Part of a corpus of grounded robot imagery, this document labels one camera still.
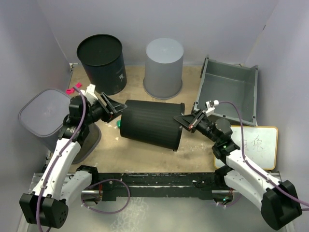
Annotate grey ribbed laundry basket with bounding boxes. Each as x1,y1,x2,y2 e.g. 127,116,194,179
18,88,102,164

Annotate light grey plastic bucket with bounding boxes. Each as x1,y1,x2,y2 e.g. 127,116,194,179
143,38,184,100

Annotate green small box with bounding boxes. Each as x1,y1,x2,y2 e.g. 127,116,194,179
116,120,121,128

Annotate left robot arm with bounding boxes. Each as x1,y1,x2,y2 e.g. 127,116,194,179
19,93,127,231

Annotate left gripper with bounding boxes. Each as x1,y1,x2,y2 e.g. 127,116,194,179
84,94,129,126

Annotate grey rectangular plastic crate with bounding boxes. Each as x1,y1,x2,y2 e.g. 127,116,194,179
192,57,258,126

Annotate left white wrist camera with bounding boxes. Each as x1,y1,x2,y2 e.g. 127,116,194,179
81,84,98,105

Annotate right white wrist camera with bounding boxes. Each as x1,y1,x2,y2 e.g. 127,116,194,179
205,100,219,116

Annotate black cylindrical bin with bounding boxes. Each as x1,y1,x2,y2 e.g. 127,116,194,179
120,100,185,151

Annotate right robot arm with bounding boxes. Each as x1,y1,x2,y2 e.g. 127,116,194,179
174,110,302,230

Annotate small whiteboard with yellow frame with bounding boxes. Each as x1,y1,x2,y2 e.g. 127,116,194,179
243,126,278,171

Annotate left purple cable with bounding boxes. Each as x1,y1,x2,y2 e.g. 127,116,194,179
36,86,131,232

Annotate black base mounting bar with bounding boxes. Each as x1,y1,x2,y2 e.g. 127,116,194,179
89,172,236,201

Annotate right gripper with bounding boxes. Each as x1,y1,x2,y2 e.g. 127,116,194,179
172,110,218,144

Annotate pink plastic clip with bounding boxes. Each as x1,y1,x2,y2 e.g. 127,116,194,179
65,82,82,95

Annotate dark blue cylindrical bin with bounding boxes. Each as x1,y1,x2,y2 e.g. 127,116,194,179
77,34,127,96

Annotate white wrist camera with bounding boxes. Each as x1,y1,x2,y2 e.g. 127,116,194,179
205,100,219,116
81,84,98,105

